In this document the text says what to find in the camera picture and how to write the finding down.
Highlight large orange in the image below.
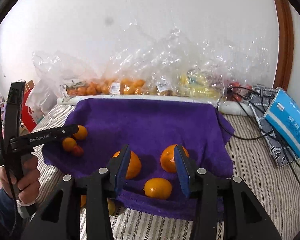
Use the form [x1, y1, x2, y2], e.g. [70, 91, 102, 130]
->
[160, 144, 177, 173]

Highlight green yellow jujube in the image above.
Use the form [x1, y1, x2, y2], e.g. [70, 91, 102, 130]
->
[107, 199, 116, 216]

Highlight blue tissue box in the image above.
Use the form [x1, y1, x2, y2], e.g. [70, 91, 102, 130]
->
[263, 89, 300, 158]

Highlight brown paper bag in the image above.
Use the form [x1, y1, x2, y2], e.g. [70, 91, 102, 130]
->
[24, 80, 34, 94]

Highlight patterned grey cloth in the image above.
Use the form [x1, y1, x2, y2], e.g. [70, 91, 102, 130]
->
[248, 85, 298, 167]

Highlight brown wooden door frame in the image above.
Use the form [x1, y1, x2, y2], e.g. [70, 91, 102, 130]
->
[273, 0, 294, 90]

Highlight small orange tangerine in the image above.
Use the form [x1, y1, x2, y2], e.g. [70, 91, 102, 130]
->
[62, 137, 77, 152]

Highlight clear plastic fruit bags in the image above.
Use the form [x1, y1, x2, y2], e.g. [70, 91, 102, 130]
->
[32, 23, 253, 100]

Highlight white plastic bag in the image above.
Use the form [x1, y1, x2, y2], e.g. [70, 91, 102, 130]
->
[25, 80, 57, 124]

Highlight small orange kumquat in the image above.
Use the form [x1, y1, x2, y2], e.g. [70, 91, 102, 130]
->
[73, 125, 88, 140]

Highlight person's left hand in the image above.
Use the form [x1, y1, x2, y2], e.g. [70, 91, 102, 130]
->
[0, 155, 40, 204]

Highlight striped mattress cover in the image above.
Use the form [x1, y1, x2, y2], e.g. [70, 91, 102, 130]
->
[34, 105, 300, 239]

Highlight red paper bag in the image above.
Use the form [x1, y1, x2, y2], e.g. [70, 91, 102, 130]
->
[21, 92, 44, 132]

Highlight orange mandarin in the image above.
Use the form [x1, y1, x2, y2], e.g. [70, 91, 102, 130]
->
[125, 151, 142, 180]

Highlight black cable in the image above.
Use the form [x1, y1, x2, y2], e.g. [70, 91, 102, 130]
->
[214, 86, 300, 192]

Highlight red cherry tomato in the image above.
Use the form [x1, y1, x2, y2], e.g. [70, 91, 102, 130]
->
[71, 145, 84, 157]

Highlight purple towel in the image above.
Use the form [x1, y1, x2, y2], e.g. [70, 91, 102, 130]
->
[42, 99, 234, 220]

